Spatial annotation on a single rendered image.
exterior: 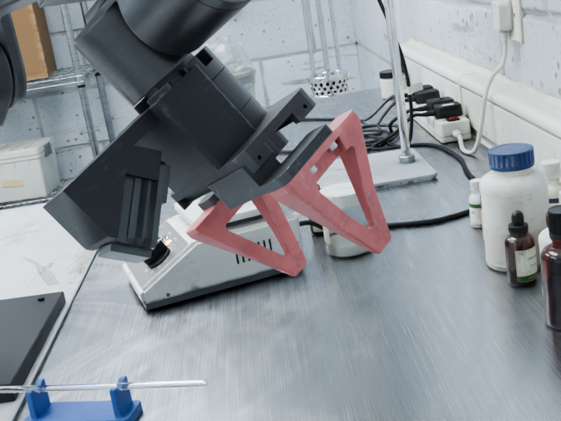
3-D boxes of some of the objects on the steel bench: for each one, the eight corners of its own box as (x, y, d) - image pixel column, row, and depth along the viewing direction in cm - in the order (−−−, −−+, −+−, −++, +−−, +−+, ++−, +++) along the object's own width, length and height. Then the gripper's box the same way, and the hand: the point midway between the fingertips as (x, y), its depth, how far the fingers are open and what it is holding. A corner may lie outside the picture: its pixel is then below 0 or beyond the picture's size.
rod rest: (24, 432, 74) (14, 395, 73) (42, 411, 77) (33, 376, 76) (129, 430, 72) (120, 392, 71) (144, 409, 75) (136, 372, 74)
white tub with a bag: (195, 133, 201) (178, 43, 195) (220, 119, 213) (205, 34, 207) (250, 129, 195) (234, 35, 189) (272, 115, 208) (258, 27, 202)
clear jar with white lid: (376, 240, 108) (368, 180, 106) (372, 256, 102) (364, 194, 100) (330, 244, 109) (320, 185, 107) (323, 261, 104) (314, 198, 101)
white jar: (379, 100, 205) (376, 73, 203) (384, 95, 210) (381, 69, 208) (404, 98, 202) (401, 71, 201) (409, 93, 208) (406, 67, 206)
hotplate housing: (145, 314, 96) (130, 248, 94) (125, 281, 108) (112, 221, 106) (325, 265, 102) (315, 201, 100) (287, 238, 114) (278, 181, 112)
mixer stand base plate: (247, 210, 130) (246, 203, 130) (245, 179, 150) (245, 173, 149) (439, 179, 131) (438, 172, 130) (413, 151, 150) (412, 145, 150)
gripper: (256, -7, 46) (437, 199, 49) (161, 80, 58) (311, 240, 61) (178, 68, 43) (376, 283, 46) (94, 144, 55) (256, 309, 58)
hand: (331, 249), depth 53 cm, fingers open, 9 cm apart
